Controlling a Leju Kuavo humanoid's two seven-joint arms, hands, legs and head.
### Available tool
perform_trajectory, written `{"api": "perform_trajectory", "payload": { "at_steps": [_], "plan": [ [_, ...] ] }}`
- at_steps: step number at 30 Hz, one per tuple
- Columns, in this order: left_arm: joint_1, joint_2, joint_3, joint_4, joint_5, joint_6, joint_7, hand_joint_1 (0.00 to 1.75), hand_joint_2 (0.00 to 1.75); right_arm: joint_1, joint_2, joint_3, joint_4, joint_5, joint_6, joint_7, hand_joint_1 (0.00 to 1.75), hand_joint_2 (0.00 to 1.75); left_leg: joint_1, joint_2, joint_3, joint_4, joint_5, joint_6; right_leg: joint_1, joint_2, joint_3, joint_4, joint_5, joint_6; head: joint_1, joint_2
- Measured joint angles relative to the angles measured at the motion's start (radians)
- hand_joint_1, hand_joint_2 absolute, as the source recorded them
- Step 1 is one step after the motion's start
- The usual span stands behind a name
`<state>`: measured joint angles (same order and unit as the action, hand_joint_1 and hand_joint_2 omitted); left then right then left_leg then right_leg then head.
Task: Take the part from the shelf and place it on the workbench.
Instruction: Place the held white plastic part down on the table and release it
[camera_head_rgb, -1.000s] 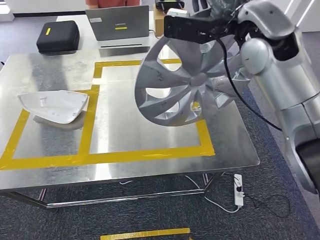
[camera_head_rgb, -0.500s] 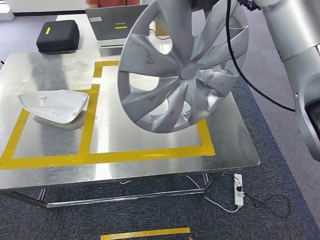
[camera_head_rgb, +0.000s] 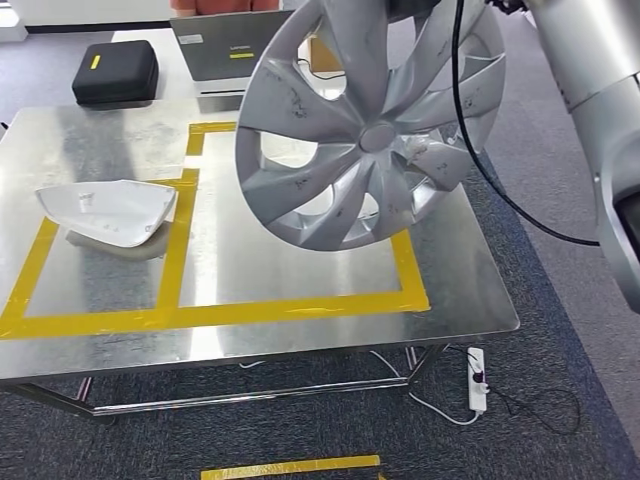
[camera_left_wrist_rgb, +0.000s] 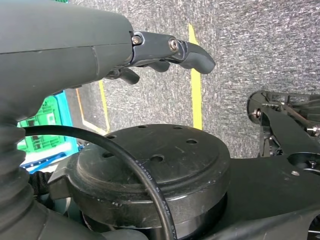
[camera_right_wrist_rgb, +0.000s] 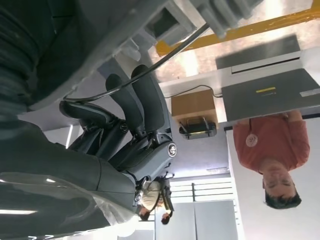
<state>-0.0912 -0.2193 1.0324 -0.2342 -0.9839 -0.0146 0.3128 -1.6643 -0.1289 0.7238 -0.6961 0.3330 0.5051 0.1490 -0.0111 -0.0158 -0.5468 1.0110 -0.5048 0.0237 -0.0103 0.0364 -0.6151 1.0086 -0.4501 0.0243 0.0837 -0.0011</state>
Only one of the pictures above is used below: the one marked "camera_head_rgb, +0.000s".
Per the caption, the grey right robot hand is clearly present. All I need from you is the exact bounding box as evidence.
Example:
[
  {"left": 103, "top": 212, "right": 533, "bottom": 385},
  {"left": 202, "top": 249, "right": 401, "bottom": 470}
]
[{"left": 387, "top": 0, "right": 454, "bottom": 21}]

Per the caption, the grey plastic wheel hubcap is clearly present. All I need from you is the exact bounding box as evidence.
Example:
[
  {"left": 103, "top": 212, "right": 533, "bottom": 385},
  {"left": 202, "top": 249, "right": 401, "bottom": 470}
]
[{"left": 233, "top": 0, "right": 507, "bottom": 253}]

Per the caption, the steel workbench table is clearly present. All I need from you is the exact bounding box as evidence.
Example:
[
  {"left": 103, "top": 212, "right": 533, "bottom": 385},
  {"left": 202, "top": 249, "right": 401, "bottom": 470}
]
[{"left": 0, "top": 99, "right": 521, "bottom": 425}]

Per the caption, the brown cardboard box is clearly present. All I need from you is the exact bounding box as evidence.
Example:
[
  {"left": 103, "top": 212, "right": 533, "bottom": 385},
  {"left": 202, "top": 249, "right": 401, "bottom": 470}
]
[{"left": 307, "top": 36, "right": 346, "bottom": 74}]

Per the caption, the person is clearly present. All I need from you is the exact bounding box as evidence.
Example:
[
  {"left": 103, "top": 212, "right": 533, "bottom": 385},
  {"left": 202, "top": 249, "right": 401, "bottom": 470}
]
[{"left": 170, "top": 0, "right": 281, "bottom": 18}]

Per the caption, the grey laptop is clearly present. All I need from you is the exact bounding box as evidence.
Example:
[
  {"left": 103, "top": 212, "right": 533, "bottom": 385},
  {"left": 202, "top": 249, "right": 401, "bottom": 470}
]
[{"left": 170, "top": 9, "right": 296, "bottom": 114}]

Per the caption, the white table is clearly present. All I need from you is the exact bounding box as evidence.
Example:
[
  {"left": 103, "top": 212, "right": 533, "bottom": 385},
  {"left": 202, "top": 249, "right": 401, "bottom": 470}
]
[{"left": 110, "top": 26, "right": 351, "bottom": 114}]

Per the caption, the white power strip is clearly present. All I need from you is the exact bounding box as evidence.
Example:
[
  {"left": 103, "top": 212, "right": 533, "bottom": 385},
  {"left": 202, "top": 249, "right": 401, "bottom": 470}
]
[{"left": 466, "top": 346, "right": 488, "bottom": 417}]

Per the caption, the black zip case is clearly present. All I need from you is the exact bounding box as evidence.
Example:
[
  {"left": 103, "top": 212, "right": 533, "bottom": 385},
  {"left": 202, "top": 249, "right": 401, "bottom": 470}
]
[{"left": 71, "top": 39, "right": 160, "bottom": 107}]

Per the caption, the white car mirror cover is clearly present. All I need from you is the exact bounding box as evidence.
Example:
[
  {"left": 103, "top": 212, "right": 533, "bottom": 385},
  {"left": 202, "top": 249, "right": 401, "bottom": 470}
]
[{"left": 35, "top": 178, "right": 178, "bottom": 250}]

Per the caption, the yellow floor tape line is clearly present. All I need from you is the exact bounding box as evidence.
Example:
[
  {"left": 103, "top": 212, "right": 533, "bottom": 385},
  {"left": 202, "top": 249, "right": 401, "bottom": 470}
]
[{"left": 199, "top": 454, "right": 389, "bottom": 480}]

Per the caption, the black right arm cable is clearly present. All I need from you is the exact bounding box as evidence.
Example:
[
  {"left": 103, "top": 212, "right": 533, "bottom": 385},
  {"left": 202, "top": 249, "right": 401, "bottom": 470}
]
[{"left": 450, "top": 0, "right": 601, "bottom": 248}]

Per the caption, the white cable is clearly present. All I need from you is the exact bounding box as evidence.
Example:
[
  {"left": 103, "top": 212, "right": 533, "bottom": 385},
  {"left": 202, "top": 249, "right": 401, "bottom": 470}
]
[{"left": 370, "top": 349, "right": 481, "bottom": 427}]

